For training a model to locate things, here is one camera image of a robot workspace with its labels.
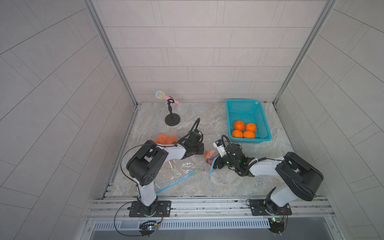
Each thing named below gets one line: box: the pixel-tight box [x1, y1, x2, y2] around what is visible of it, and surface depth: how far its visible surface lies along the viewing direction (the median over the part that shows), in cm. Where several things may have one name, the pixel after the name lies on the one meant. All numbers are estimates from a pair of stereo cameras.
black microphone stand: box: [165, 98, 181, 126], surface depth 107 cm
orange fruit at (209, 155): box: [204, 150, 217, 164], surface depth 80 cm
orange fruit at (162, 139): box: [157, 134, 168, 145], surface depth 92 cm
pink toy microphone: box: [155, 90, 180, 104], surface depth 88 cm
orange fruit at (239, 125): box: [234, 120, 245, 132], surface depth 99 cm
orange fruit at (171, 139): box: [166, 136, 178, 145], surface depth 92 cm
